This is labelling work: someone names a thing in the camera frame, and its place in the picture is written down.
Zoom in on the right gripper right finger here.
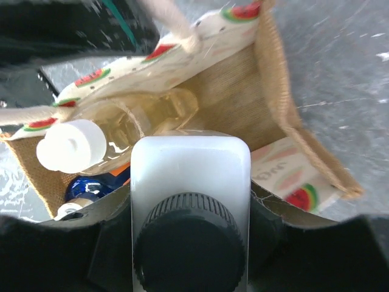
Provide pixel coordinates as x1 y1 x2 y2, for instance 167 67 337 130
248 184 388 292

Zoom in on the amber liquid bottle white cap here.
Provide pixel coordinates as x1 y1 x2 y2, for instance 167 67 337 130
36 88 198 176

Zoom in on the burlap watermelon canvas bag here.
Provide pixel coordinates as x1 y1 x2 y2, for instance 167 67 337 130
0 0 365 220

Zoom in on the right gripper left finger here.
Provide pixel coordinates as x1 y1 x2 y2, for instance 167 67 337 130
1 186 133 291

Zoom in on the white bottle grey cap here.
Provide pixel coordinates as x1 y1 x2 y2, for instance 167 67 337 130
131 131 251 291

